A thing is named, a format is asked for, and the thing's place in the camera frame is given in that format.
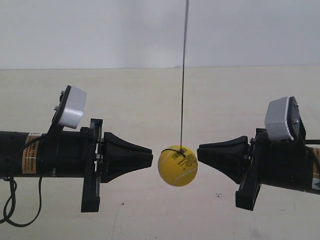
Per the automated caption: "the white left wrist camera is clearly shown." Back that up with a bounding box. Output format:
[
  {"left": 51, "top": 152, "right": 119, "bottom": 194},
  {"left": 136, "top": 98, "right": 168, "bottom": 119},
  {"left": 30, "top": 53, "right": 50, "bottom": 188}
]
[{"left": 47, "top": 85, "right": 87, "bottom": 136}]

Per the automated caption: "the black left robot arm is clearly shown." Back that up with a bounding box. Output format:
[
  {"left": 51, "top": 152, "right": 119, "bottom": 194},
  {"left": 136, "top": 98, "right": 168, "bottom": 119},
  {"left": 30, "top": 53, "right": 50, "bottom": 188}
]
[{"left": 0, "top": 118, "right": 153, "bottom": 213}]

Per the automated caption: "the black hanging string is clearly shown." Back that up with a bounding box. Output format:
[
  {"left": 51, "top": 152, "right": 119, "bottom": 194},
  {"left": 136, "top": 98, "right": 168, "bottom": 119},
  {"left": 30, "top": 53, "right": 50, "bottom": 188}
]
[{"left": 161, "top": 0, "right": 190, "bottom": 159}]

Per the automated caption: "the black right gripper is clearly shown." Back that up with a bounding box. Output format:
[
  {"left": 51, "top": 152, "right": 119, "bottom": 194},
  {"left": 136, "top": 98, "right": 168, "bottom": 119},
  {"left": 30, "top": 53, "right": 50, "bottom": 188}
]
[{"left": 197, "top": 128, "right": 269, "bottom": 210}]

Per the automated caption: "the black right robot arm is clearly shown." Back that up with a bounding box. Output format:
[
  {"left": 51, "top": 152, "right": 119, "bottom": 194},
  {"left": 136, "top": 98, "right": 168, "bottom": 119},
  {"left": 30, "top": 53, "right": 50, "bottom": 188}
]
[{"left": 157, "top": 128, "right": 320, "bottom": 211}]

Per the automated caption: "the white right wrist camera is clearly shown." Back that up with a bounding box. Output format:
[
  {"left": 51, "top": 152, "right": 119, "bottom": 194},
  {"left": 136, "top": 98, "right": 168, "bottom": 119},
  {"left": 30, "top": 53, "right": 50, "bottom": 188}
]
[{"left": 264, "top": 96, "right": 306, "bottom": 142}]

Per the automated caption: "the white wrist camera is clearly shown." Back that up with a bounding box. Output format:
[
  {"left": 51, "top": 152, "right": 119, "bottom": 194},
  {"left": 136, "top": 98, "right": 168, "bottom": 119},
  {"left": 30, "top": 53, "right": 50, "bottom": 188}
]
[
  {"left": 264, "top": 96, "right": 306, "bottom": 142},
  {"left": 47, "top": 85, "right": 87, "bottom": 136}
]

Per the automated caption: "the yellow tennis ball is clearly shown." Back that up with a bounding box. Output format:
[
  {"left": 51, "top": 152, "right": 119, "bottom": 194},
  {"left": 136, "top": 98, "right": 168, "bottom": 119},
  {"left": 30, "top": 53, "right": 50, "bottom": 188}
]
[{"left": 157, "top": 145, "right": 198, "bottom": 187}]

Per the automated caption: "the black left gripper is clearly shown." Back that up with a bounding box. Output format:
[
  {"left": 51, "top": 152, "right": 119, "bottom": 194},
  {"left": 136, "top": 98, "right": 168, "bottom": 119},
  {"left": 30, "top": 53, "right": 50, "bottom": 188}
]
[{"left": 80, "top": 118, "right": 153, "bottom": 213}]

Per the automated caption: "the black left camera cable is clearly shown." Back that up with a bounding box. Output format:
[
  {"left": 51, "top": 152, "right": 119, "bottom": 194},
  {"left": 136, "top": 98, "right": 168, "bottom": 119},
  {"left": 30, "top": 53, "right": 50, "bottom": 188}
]
[{"left": 0, "top": 136, "right": 45, "bottom": 228}]

